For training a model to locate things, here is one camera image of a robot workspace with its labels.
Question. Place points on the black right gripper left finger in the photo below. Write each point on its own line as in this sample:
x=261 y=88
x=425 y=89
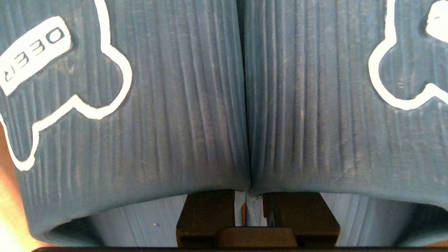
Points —
x=203 y=213

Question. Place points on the brown cardboard shoe box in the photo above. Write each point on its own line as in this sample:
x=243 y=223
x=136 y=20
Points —
x=10 y=196

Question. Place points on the dark teal slide slipper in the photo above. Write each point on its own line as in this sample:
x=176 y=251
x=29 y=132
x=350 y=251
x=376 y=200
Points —
x=315 y=105
x=157 y=105

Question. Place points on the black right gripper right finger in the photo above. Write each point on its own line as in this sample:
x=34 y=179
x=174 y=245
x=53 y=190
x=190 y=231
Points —
x=304 y=213

